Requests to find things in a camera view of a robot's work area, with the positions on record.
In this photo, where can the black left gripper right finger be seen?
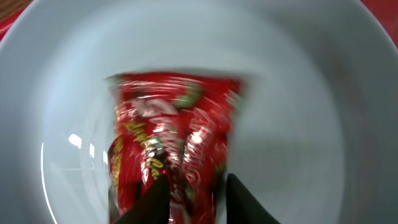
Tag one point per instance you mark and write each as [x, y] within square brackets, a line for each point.
[242, 207]

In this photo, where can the red snack wrapper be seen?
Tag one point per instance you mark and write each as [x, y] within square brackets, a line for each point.
[173, 126]

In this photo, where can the light blue plate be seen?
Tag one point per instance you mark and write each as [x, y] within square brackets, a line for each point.
[315, 140]

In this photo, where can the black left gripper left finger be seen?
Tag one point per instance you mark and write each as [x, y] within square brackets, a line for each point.
[152, 208]

